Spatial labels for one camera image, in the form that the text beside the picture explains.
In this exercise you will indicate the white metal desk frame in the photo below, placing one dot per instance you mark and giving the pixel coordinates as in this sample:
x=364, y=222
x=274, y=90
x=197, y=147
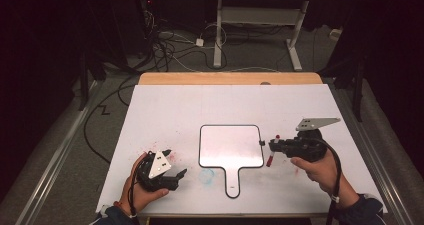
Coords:
x=218, y=35

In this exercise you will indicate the white table mat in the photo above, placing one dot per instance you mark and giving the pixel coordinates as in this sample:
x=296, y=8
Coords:
x=186, y=108

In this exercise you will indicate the person's left hand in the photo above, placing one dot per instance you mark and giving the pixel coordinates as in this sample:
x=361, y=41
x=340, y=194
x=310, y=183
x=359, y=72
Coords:
x=140, y=198

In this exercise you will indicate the white paddle-shaped whiteboard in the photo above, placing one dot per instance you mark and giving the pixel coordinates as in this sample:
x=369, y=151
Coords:
x=230, y=148

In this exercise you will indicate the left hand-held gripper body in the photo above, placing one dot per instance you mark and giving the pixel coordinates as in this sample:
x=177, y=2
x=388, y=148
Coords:
x=159, y=166

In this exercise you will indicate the white box on floor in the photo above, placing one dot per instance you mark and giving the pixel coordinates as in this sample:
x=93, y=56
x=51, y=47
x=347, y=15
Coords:
x=336, y=34

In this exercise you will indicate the person's right hand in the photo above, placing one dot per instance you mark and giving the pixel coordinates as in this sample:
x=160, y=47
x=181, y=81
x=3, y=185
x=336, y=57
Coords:
x=321, y=173

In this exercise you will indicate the white power adapter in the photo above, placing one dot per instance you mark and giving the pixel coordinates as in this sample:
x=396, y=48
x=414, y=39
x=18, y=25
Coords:
x=199, y=42

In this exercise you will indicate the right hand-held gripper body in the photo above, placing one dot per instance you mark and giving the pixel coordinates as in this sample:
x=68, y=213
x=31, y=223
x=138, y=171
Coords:
x=306, y=148

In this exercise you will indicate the black metal stand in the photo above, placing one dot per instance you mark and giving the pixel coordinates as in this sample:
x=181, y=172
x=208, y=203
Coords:
x=358, y=95
x=83, y=85

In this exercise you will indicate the red whiteboard marker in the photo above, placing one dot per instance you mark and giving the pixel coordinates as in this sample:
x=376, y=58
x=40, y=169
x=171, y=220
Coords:
x=270, y=160

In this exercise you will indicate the wooden table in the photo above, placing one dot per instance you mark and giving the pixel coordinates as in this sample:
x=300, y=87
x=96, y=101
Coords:
x=216, y=79

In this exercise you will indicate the aluminium floor rail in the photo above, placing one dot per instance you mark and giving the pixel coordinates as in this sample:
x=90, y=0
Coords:
x=56, y=155
x=373, y=158

